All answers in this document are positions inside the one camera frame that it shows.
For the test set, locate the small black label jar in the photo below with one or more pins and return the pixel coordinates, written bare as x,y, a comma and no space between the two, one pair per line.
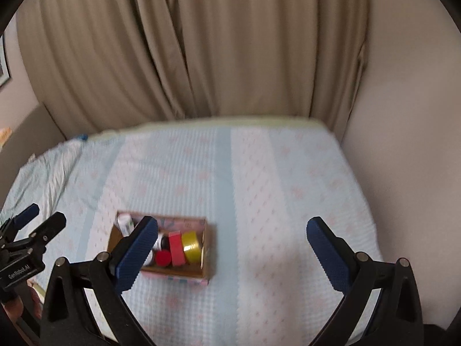
162,242

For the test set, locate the red round cap jar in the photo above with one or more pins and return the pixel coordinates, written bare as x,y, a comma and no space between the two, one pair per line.
163,258

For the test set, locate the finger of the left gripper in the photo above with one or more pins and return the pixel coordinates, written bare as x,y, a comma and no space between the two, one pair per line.
43,234
12,226

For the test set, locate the light blue patterned bedsheet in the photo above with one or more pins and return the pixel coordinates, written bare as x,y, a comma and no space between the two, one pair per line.
257,187

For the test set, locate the cardboard box pink pattern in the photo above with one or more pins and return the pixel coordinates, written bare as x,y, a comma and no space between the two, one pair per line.
189,273

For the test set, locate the beige curtain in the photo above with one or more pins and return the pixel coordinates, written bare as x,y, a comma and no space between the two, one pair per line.
111,64

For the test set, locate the person left hand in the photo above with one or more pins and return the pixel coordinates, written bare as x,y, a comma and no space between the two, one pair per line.
14,309

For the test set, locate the grey sofa headboard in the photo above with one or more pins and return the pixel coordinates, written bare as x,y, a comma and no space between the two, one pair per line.
36,134

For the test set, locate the red rectangular box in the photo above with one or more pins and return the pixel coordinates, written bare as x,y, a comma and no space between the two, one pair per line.
176,249

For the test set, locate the framed wall picture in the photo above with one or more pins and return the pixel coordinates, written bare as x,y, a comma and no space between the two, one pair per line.
4,68

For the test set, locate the yellow tape roll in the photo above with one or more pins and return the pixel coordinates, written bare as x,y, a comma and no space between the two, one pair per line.
191,247

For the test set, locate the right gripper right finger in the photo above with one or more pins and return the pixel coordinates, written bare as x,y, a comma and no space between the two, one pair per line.
396,318

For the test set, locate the white blue label bottle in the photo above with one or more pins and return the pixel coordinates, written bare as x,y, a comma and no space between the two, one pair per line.
125,224

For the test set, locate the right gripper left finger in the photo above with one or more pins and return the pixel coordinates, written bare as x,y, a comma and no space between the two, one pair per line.
67,318

